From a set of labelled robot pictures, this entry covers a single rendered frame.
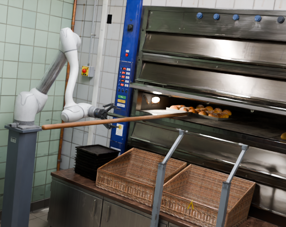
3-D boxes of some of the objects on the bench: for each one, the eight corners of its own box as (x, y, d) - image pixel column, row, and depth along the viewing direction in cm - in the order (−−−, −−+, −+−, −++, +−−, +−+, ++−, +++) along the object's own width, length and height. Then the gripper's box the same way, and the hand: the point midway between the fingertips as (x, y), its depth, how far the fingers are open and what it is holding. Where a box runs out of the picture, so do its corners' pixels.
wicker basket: (129, 176, 364) (133, 147, 360) (183, 194, 333) (188, 162, 329) (94, 186, 324) (97, 153, 320) (151, 208, 293) (156, 171, 289)
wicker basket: (185, 195, 331) (190, 163, 327) (251, 217, 299) (257, 182, 296) (153, 209, 291) (158, 172, 287) (224, 236, 260) (231, 195, 256)
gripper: (102, 97, 310) (124, 101, 299) (98, 128, 314) (120, 134, 302) (96, 97, 304) (117, 101, 292) (92, 129, 308) (113, 135, 296)
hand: (117, 118), depth 298 cm, fingers open, 13 cm apart
